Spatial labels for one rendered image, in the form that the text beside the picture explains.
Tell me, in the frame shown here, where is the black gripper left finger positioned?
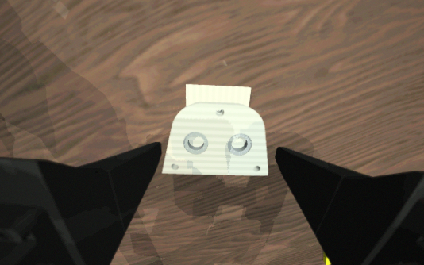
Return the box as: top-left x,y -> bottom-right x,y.
0,142 -> 162,265

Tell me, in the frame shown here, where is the yellow flat square plate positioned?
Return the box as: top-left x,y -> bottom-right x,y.
323,252 -> 330,265

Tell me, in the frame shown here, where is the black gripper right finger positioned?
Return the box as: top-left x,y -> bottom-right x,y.
275,147 -> 424,265

